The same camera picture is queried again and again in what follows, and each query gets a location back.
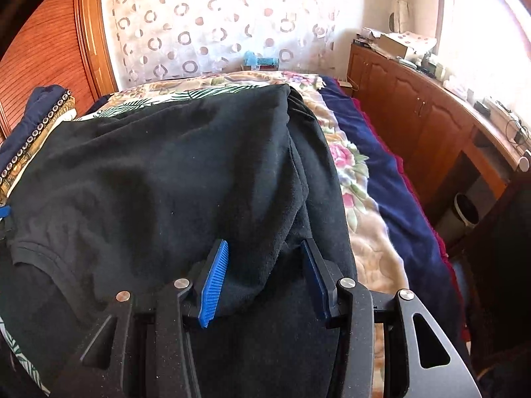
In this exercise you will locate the low wooden cabinet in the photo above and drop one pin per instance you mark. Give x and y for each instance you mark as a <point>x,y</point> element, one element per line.
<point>419,112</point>

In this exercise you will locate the black printed T-shirt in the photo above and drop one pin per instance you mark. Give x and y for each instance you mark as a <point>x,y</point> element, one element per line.
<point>145,182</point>

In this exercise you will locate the blue tissue pack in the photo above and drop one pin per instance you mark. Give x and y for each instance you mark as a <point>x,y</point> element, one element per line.
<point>258,59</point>

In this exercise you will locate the white trash bin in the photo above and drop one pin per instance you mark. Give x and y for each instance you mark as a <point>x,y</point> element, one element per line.
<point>462,211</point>

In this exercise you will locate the small black box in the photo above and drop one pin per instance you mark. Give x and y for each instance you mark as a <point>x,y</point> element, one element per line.
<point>482,106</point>

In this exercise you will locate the wooden-framed window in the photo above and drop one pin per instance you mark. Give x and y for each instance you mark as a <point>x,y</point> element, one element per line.
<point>477,29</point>

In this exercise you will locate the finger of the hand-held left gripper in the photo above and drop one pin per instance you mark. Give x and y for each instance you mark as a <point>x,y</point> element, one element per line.
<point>4,212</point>

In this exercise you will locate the navy blanket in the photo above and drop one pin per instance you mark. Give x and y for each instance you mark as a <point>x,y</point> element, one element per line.
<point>398,182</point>

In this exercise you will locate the slatted wooden wardrobe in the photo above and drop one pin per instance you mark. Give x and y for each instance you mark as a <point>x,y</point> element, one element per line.
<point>49,49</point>

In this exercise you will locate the small cardboard box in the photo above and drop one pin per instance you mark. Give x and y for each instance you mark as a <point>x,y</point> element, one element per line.
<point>259,68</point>

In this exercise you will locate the red-patterned white cloth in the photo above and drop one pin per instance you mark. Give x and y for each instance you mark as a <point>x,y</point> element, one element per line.
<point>419,40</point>

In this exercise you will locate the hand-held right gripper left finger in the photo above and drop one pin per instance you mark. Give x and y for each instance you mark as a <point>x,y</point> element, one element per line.
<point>213,282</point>

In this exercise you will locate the circle-patterned sheer curtain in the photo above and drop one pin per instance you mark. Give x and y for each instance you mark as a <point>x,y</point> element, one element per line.
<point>207,16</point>

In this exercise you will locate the folded clothes stack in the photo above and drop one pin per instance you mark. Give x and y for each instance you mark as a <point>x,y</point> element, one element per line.
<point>29,120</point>

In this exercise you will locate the stack of books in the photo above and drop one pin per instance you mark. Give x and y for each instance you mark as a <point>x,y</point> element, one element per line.
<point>367,37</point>

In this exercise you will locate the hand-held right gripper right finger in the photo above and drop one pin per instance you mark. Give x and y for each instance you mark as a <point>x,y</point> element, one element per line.
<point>317,286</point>

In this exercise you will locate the round hand fan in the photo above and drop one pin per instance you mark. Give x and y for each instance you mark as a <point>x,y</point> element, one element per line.
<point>392,20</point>

